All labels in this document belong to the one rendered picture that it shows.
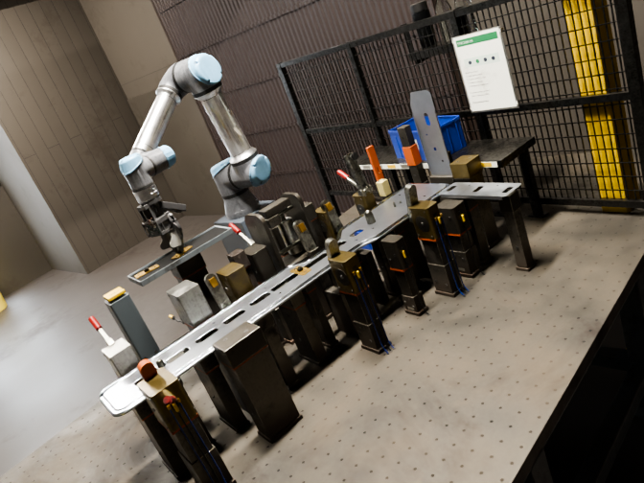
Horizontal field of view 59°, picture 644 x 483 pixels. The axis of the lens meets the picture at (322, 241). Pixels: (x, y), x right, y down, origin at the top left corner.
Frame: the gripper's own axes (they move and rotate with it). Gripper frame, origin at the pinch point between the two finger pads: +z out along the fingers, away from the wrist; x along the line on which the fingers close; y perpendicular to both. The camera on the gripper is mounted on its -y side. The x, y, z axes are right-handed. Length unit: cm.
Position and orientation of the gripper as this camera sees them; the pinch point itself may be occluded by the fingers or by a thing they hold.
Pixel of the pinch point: (179, 248)
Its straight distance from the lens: 203.2
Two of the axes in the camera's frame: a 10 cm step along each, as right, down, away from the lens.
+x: 8.4, -1.2, -5.3
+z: 3.5, 8.7, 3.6
